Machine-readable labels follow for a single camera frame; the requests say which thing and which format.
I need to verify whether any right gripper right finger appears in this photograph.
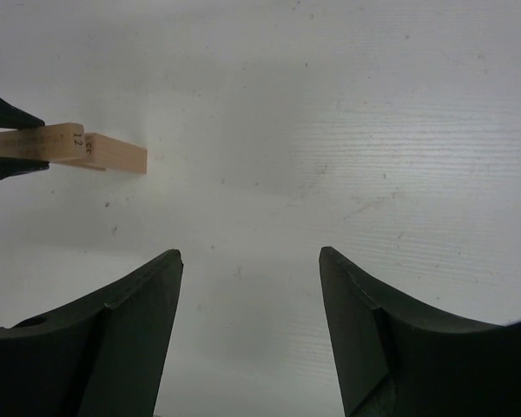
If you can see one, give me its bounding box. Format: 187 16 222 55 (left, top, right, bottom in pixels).
319 247 521 416

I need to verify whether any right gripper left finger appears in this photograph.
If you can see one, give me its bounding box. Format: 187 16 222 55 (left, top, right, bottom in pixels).
0 249 183 416

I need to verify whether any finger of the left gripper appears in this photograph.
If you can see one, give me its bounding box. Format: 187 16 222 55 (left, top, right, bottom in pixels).
0 97 45 129
0 156 49 181

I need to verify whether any wooden block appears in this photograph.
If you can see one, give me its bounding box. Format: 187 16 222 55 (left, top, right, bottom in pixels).
74 133 148 175
0 122 86 162

